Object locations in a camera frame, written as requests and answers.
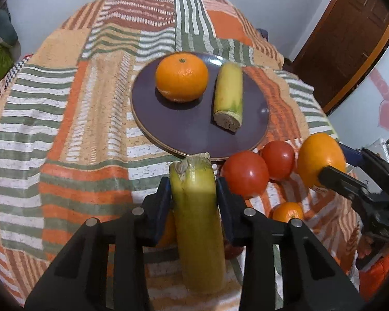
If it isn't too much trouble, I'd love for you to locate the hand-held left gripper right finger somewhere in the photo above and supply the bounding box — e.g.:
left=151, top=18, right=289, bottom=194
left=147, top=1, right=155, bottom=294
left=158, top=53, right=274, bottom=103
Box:
left=215, top=178, right=367, bottom=311

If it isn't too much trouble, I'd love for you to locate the small red tomato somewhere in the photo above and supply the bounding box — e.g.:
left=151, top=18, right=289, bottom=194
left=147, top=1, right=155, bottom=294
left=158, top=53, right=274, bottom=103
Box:
left=260, top=140, right=296, bottom=182

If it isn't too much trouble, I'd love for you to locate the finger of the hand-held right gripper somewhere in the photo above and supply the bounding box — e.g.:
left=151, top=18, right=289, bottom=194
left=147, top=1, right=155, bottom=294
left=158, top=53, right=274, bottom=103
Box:
left=340, top=143, right=389, bottom=183
left=318, top=166, right=378, bottom=208

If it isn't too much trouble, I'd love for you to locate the short yellow banana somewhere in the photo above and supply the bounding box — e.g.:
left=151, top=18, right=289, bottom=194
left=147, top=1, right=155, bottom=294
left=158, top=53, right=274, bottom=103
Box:
left=213, top=63, right=244, bottom=132

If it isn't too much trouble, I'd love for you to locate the small mandarin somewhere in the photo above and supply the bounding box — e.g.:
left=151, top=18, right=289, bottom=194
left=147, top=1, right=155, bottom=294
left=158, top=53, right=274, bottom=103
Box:
left=156, top=210, right=177, bottom=249
left=272, top=202, right=304, bottom=223

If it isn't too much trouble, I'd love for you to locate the dark purple plate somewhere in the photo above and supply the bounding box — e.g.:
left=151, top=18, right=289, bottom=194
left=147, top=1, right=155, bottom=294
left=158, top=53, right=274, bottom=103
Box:
left=130, top=52, right=270, bottom=162

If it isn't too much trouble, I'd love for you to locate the person's right forearm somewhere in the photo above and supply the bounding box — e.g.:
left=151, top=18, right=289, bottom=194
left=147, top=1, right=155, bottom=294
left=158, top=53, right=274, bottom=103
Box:
left=359, top=244, right=389, bottom=300

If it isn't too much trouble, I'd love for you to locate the smooth orange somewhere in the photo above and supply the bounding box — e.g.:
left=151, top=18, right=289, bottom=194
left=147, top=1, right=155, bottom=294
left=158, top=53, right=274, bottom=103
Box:
left=297, top=133, right=347, bottom=189

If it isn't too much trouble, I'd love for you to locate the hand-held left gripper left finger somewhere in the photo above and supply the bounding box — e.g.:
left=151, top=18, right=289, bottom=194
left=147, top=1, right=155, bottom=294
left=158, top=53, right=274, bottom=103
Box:
left=24, top=176, right=175, bottom=311

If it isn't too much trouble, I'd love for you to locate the grey cloth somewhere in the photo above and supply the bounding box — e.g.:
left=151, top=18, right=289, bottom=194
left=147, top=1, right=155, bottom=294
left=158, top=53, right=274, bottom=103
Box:
left=0, top=9, right=22, bottom=57

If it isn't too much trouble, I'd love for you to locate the person's right hand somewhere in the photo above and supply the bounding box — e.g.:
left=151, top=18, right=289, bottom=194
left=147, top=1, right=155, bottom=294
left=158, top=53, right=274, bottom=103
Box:
left=357, top=236, right=377, bottom=261

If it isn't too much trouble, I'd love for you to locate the white printed package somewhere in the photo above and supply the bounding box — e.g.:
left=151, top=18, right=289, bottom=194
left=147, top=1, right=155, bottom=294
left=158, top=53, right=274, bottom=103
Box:
left=368, top=138, right=389, bottom=169

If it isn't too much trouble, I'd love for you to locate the striped orange green blanket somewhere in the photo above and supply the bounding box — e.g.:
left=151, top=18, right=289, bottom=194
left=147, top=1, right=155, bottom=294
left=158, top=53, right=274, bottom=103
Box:
left=0, top=0, right=360, bottom=311

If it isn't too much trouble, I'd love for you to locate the large red tomato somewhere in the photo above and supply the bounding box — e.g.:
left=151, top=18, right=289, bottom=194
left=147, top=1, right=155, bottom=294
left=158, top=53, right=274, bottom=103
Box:
left=220, top=151, right=270, bottom=199

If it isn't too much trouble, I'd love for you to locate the large mandarin with green stem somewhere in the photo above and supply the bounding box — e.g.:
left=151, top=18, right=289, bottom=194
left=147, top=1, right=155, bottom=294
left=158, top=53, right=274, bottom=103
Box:
left=155, top=53, right=210, bottom=103

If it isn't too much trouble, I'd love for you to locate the long yellow-green banana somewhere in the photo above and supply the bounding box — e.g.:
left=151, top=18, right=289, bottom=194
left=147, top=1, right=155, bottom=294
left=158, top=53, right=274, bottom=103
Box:
left=169, top=152, right=228, bottom=295

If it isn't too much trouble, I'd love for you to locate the brown wooden door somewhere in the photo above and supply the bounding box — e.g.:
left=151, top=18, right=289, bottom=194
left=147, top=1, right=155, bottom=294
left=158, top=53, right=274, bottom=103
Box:
left=291, top=0, right=389, bottom=115

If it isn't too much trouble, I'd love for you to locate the black white zigzag cloth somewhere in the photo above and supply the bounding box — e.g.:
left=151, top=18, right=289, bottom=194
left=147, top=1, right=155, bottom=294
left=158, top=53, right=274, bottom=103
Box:
left=0, top=54, right=34, bottom=93

